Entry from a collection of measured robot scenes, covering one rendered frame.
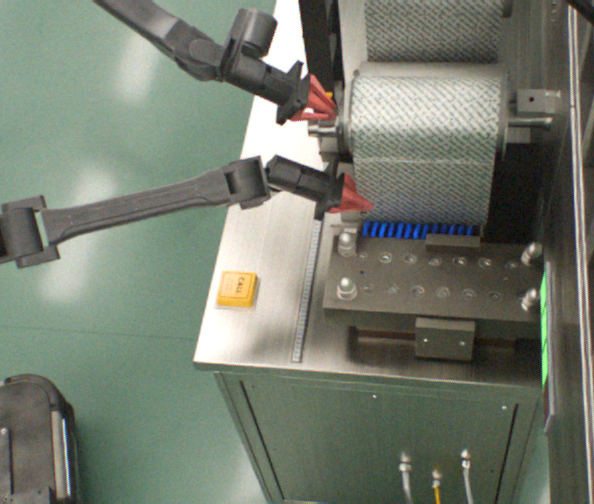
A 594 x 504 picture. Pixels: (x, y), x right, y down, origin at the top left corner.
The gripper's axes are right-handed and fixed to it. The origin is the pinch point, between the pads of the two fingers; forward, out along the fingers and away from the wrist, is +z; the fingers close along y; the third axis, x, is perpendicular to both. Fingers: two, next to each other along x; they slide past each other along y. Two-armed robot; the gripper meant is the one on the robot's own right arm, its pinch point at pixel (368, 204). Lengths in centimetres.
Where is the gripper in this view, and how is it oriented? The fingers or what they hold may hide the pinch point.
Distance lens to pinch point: 159.3
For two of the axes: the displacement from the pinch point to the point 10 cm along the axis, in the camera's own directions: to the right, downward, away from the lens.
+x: 3.8, -4.5, -8.0
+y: -1.3, 8.4, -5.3
